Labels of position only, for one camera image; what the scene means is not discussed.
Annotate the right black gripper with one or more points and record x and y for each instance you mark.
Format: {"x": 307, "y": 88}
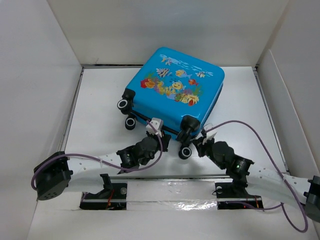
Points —
{"x": 199, "y": 146}

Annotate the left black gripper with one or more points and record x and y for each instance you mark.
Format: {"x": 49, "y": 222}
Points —
{"x": 166, "y": 136}

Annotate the blue kids suitcase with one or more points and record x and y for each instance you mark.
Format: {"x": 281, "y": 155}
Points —
{"x": 177, "y": 88}

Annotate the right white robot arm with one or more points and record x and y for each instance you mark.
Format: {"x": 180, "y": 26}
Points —
{"x": 260, "y": 181}

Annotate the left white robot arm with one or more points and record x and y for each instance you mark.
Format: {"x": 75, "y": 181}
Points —
{"x": 75, "y": 172}

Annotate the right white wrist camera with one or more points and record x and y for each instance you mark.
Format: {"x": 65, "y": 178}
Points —
{"x": 208, "y": 133}

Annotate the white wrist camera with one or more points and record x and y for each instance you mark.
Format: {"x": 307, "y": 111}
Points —
{"x": 208, "y": 133}
{"x": 154, "y": 126}

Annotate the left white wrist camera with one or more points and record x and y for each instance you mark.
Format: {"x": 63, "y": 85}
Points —
{"x": 154, "y": 126}

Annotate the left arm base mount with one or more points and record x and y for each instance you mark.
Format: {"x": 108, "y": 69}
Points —
{"x": 113, "y": 196}

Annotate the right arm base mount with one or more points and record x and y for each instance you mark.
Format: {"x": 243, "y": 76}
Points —
{"x": 229, "y": 197}

